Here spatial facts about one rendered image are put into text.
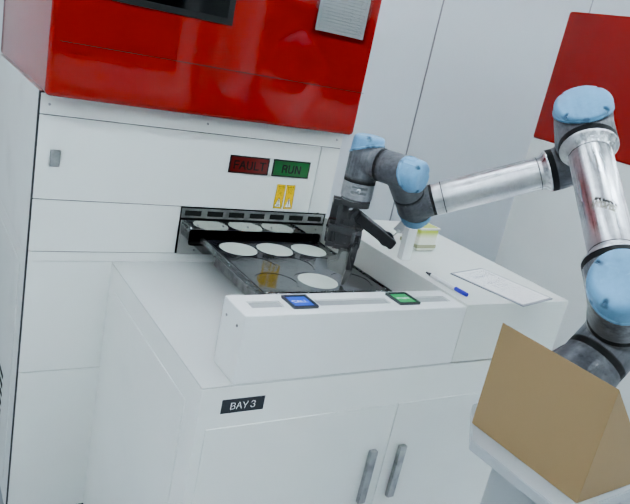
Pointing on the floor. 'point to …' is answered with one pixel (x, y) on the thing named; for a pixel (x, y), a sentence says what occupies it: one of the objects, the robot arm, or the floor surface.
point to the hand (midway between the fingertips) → (345, 279)
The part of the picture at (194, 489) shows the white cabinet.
